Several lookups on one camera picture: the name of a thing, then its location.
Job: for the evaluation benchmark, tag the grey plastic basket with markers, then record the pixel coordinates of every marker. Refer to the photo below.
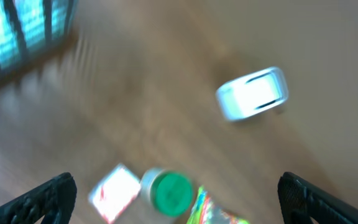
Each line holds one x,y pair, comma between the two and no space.
31,28

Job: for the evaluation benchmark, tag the green lid jar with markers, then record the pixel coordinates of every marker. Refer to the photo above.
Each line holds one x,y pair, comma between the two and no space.
167,191

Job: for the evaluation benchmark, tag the small red white box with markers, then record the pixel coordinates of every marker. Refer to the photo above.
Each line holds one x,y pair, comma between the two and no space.
114,193

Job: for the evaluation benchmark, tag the green Haribo candy bag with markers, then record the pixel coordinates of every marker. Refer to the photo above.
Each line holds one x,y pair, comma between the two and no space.
206,211

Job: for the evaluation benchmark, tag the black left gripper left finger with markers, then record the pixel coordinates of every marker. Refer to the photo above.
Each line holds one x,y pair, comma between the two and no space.
52,202

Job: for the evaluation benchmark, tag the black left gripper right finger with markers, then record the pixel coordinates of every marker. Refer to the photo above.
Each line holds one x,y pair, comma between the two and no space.
303,202

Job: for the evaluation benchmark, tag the white barcode scanner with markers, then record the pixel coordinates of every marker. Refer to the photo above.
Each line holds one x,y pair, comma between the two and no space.
252,94

